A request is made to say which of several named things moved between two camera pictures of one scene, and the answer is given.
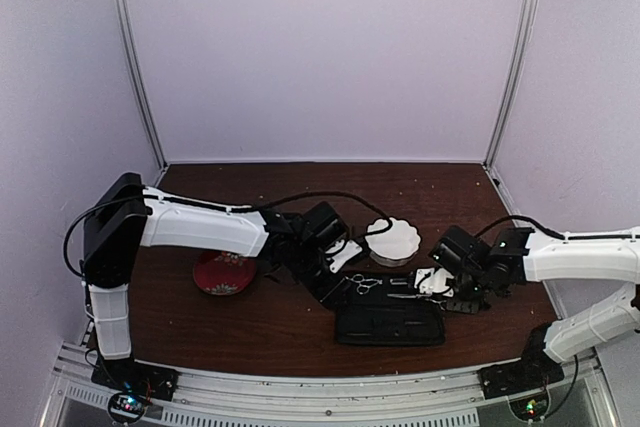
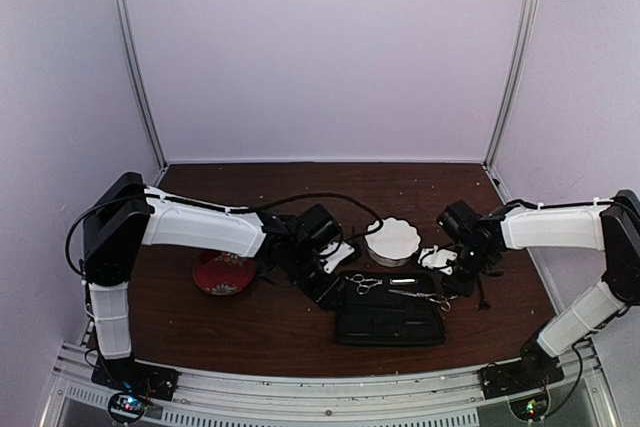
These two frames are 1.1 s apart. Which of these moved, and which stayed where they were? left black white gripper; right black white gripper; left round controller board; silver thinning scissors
Moved: right black white gripper
Stayed: silver thinning scissors; left round controller board; left black white gripper
